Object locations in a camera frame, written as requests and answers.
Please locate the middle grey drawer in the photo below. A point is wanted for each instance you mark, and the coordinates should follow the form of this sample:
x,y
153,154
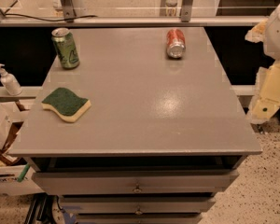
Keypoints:
x,y
138,204

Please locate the white cardboard box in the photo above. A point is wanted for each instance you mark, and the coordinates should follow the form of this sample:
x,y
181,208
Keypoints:
x,y
12,116

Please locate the red coke can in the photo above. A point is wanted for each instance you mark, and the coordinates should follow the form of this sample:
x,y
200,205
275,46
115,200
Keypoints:
x,y
176,44

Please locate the grey drawer cabinet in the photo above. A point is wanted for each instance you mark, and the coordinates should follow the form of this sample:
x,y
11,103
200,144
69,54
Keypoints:
x,y
148,112

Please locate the left metal bracket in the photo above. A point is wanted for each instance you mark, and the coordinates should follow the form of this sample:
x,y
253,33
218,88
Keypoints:
x,y
68,10

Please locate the green marker pen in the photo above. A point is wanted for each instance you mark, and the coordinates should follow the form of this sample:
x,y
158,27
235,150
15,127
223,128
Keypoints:
x,y
23,173

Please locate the bottom grey drawer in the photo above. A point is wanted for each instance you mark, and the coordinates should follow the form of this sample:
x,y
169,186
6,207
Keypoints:
x,y
140,219

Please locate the white pump bottle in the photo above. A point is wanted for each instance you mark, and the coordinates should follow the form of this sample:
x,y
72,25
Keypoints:
x,y
9,82

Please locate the green soda can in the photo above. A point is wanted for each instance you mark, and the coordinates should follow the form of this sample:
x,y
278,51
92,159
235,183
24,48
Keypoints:
x,y
65,47

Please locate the grey drawer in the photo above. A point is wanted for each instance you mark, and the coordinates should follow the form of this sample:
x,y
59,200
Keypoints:
x,y
138,204
132,182
140,219

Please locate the green and yellow sponge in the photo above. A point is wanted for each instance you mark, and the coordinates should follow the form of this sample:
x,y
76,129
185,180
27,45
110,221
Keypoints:
x,y
66,104

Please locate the top grey drawer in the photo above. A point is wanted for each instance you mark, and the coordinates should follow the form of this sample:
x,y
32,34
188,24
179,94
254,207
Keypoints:
x,y
132,182

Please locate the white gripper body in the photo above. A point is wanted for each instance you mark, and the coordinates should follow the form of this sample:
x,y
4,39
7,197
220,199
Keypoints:
x,y
278,36

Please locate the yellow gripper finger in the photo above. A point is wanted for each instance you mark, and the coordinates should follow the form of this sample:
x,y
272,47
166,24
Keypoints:
x,y
260,111
256,34

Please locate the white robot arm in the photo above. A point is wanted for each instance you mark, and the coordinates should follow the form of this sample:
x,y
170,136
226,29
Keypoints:
x,y
271,46

